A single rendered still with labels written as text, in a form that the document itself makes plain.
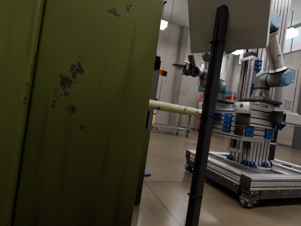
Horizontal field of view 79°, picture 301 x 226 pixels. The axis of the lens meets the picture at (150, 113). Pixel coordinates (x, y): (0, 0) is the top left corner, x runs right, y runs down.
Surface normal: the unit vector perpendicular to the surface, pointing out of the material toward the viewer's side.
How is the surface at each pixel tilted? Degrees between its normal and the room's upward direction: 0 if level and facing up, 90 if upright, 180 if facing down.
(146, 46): 90
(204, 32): 120
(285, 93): 90
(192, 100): 90
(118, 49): 90
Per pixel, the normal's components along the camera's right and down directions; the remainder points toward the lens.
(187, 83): 0.36, 0.05
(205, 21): -0.56, 0.42
